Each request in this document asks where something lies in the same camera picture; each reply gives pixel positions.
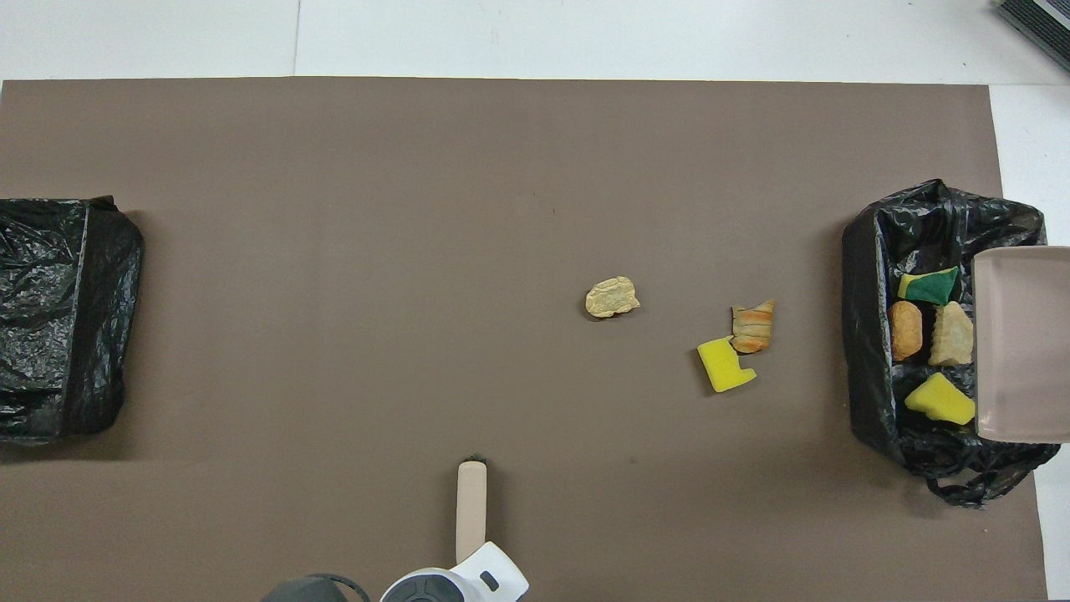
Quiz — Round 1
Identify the pale yellow bread chunk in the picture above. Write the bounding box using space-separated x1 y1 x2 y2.
584 276 641 319

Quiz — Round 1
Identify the bin with black bag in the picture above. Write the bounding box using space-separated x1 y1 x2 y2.
841 178 1070 509
0 196 145 446

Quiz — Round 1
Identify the beige brush with black bristles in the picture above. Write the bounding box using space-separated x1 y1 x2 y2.
456 454 488 565

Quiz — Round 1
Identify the beige plastic dustpan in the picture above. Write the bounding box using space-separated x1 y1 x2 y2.
972 246 1070 444

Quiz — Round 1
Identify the brown table mat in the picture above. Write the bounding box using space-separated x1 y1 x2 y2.
0 77 1050 602

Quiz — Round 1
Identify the striped croissant piece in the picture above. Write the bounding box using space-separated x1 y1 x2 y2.
731 298 777 355

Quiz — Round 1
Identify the yellow wedge sponge piece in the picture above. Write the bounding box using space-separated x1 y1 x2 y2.
904 372 976 426

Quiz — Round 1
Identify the green and yellow sponge piece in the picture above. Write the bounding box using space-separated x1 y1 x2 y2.
897 266 961 307

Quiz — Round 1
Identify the pale beige bread chunk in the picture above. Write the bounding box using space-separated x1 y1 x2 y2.
929 301 976 367

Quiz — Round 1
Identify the dark grey ribbed device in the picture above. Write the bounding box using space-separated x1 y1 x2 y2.
995 0 1070 74

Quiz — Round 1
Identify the orange-brown oval bread lump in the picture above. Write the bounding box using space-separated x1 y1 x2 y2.
888 300 924 362

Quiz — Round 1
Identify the yellow L-shaped sponge piece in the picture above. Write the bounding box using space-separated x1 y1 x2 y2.
697 336 757 394

